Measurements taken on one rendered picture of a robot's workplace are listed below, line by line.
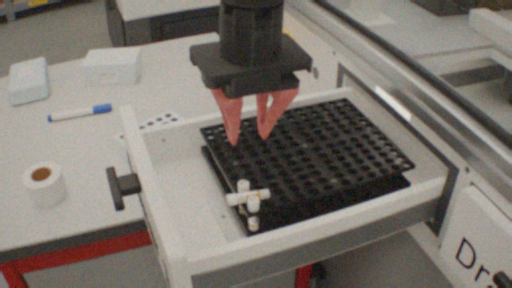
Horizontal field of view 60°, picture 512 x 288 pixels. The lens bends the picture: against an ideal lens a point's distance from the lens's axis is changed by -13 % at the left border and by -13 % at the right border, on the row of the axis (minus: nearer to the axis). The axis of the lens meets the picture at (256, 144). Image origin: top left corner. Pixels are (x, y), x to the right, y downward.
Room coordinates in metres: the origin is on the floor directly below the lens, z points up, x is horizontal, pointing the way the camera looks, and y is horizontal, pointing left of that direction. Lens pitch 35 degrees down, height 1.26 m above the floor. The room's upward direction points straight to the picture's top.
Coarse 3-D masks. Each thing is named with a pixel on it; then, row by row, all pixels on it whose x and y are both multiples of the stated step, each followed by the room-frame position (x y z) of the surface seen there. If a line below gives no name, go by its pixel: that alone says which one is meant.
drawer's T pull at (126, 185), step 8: (112, 168) 0.45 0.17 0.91; (112, 176) 0.43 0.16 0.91; (120, 176) 0.43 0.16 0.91; (128, 176) 0.43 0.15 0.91; (136, 176) 0.43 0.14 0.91; (112, 184) 0.42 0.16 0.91; (120, 184) 0.42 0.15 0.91; (128, 184) 0.42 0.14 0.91; (136, 184) 0.42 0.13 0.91; (112, 192) 0.40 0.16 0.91; (120, 192) 0.40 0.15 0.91; (128, 192) 0.41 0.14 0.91; (136, 192) 0.41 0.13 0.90; (120, 200) 0.39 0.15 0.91; (120, 208) 0.38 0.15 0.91
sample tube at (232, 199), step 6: (246, 192) 0.41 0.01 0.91; (252, 192) 0.41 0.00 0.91; (258, 192) 0.41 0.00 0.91; (264, 192) 0.41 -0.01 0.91; (228, 198) 0.40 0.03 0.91; (234, 198) 0.40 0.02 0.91; (240, 198) 0.40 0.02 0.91; (246, 198) 0.40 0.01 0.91; (264, 198) 0.41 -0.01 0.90; (228, 204) 0.40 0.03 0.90; (234, 204) 0.40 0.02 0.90
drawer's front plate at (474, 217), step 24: (480, 192) 0.38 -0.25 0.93; (456, 216) 0.38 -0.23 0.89; (480, 216) 0.35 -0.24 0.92; (504, 216) 0.34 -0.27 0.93; (456, 240) 0.37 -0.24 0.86; (480, 240) 0.34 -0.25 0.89; (504, 240) 0.31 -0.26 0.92; (456, 264) 0.36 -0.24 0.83; (480, 264) 0.33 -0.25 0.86; (504, 264) 0.30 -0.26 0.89
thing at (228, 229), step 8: (208, 192) 0.48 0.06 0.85; (208, 200) 0.47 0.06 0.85; (216, 200) 0.47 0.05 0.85; (216, 208) 0.45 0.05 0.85; (224, 208) 0.45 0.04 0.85; (216, 216) 0.44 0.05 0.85; (224, 216) 0.44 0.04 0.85; (224, 224) 0.42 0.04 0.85; (232, 224) 0.42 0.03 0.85; (224, 232) 0.41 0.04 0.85; (232, 232) 0.41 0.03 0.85; (232, 240) 0.40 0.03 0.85
